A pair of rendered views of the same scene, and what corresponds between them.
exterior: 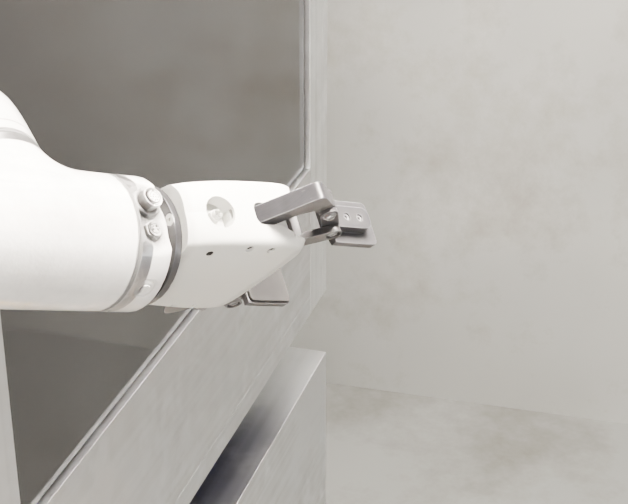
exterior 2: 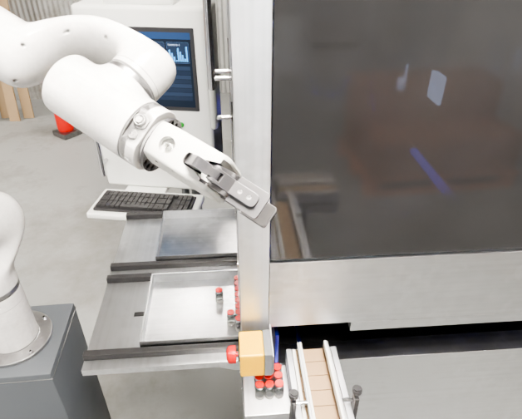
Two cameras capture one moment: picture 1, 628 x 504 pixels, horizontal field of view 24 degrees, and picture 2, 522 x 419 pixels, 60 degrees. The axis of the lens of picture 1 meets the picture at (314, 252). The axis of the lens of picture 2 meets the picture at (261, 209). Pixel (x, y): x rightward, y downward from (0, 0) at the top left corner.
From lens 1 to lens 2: 0.87 m
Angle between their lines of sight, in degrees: 59
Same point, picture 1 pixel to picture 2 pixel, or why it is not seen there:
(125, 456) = (364, 278)
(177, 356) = (432, 263)
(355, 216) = (246, 194)
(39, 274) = (77, 122)
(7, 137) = (119, 66)
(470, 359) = not seen: outside the picture
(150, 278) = (125, 155)
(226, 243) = (159, 160)
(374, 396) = not seen: outside the picture
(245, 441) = (514, 337)
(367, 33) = not seen: outside the picture
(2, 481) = (257, 237)
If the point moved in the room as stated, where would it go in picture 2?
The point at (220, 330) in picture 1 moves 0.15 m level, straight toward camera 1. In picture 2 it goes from (486, 273) to (435, 293)
